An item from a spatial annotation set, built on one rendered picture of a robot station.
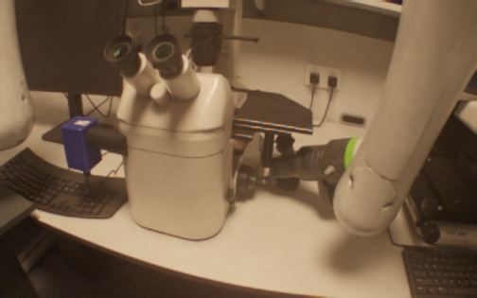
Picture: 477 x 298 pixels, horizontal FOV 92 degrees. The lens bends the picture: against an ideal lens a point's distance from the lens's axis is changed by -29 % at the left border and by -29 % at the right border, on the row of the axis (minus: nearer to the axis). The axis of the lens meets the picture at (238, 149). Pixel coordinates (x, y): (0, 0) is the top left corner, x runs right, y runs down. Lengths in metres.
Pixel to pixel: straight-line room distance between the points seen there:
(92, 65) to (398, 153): 0.79
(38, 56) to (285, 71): 0.92
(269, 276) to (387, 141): 0.32
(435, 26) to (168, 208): 0.50
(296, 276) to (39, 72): 0.96
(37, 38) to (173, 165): 0.74
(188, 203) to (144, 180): 0.09
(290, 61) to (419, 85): 0.94
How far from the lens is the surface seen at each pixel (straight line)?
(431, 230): 0.62
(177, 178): 0.52
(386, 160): 0.36
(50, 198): 0.76
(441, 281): 0.64
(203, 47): 0.66
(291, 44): 1.20
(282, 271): 0.56
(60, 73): 1.01
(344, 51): 1.21
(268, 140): 0.71
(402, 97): 0.33
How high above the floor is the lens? 1.17
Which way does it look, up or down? 26 degrees down
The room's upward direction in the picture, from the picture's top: 4 degrees clockwise
